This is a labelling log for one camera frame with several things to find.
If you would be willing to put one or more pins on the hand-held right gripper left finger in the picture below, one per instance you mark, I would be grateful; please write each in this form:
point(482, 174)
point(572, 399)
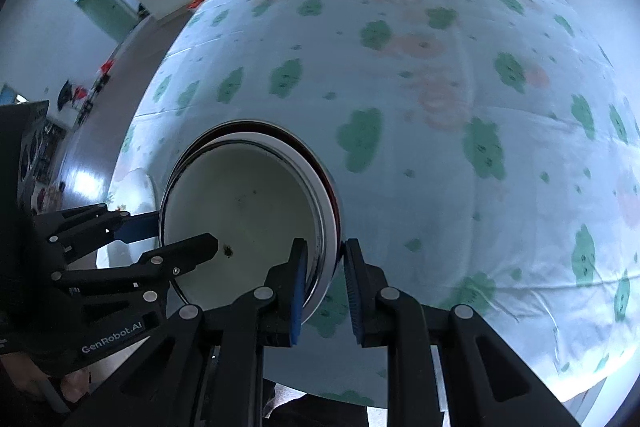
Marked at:
point(298, 292)

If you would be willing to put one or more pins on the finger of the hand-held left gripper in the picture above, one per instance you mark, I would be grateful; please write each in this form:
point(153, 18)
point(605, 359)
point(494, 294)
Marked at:
point(195, 249)
point(140, 226)

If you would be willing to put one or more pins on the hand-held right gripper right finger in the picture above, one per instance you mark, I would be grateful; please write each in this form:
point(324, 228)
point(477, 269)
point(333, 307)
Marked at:
point(353, 292)

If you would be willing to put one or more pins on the steel bowl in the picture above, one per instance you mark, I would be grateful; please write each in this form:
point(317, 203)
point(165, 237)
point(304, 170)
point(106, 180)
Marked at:
point(327, 267)

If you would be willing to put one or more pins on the white patterned cloth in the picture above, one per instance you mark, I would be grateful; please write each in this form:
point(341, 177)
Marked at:
point(132, 189)

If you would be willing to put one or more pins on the white bowl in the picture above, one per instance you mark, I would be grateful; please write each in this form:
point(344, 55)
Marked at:
point(240, 207)

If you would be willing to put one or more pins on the person's left hand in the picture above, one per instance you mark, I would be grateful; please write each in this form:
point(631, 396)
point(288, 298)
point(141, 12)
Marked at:
point(75, 387)

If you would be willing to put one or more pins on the person's dark clothing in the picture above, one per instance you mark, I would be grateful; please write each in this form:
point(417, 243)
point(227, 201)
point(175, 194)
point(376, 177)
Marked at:
point(320, 412)

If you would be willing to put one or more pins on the red toy vehicles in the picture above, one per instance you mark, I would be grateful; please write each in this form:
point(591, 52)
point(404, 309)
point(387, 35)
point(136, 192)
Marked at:
point(80, 94)

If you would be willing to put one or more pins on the green cloud print tablecloth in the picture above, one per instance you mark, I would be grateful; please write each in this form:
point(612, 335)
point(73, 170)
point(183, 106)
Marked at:
point(450, 157)

